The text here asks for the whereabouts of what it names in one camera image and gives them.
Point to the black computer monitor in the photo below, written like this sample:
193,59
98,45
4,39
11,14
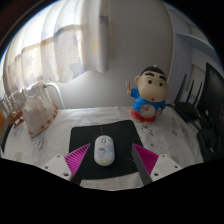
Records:
215,93

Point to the white wall shelf unit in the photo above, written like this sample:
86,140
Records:
196,40

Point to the cartoon boy figurine clock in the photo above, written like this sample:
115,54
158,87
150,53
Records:
150,96

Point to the black router with antennas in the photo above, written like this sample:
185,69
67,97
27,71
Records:
186,111

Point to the white metal rail frame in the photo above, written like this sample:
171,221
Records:
55,91

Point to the white printed tablecloth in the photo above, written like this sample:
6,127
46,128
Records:
166,140

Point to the white star-print curtain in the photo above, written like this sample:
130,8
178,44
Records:
56,40

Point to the black computer keyboard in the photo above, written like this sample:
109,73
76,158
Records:
3,135

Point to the large white conch shell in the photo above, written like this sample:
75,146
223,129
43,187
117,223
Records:
38,116

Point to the small black box device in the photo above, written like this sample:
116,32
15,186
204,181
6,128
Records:
210,143

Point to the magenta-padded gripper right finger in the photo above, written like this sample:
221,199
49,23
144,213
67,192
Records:
163,165

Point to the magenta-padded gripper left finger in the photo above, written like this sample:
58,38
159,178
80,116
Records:
58,165

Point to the black mouse pad green lines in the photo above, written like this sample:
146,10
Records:
123,136

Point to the white cartoon-print computer mouse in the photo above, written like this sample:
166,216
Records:
104,150

